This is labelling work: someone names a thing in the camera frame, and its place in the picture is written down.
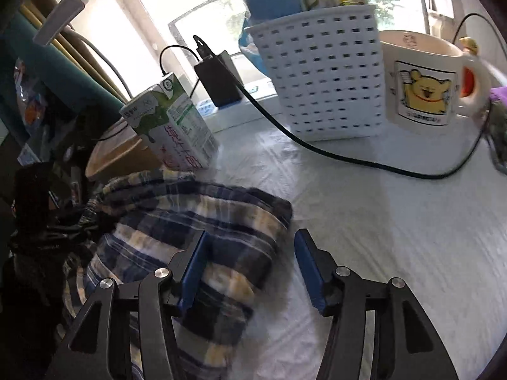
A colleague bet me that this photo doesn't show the brown lidded container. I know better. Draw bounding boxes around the brown lidded container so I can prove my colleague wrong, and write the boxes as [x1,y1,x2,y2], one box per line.
[85,121,167,183]

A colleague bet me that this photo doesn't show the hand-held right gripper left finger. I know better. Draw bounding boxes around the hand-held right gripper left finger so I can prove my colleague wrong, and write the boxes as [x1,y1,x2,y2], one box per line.
[43,230,210,380]

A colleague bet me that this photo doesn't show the white mug with bear print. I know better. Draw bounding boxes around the white mug with bear print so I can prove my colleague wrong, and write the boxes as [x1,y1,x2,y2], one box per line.
[378,29,492,127]

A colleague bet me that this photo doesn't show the white desk lamp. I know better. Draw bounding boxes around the white desk lamp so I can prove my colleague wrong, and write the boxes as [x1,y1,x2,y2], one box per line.
[32,0,133,99]

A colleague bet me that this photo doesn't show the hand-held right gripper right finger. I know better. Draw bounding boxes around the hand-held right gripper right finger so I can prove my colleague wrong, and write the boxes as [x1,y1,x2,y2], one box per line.
[294,228,460,380]

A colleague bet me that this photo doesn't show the plaid pants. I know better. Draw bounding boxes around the plaid pants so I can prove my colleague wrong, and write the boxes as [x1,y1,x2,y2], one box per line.
[55,168,294,380]

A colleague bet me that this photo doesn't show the colourful snack bag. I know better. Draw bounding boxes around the colourful snack bag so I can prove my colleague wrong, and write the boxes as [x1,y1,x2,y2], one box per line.
[14,59,48,127]

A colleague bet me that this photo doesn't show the green white milk carton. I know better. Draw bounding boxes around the green white milk carton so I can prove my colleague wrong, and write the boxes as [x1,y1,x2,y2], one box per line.
[119,72,219,171]

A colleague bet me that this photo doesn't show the thin black cable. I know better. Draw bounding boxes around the thin black cable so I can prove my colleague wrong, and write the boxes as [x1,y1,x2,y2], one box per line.
[159,35,210,99]

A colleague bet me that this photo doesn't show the white perforated plastic basket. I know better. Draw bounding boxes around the white perforated plastic basket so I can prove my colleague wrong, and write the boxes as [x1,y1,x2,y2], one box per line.
[243,4,387,143]

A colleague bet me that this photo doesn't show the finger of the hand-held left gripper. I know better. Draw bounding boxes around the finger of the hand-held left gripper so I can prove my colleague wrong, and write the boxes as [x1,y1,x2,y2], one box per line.
[48,205,100,243]

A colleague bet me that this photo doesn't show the thick black cable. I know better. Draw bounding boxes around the thick black cable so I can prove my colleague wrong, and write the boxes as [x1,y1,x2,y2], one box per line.
[234,13,500,180]

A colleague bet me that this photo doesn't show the small yellow orange figurine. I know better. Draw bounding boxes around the small yellow orange figurine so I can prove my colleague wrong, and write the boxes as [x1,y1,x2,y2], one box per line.
[459,36,481,99]

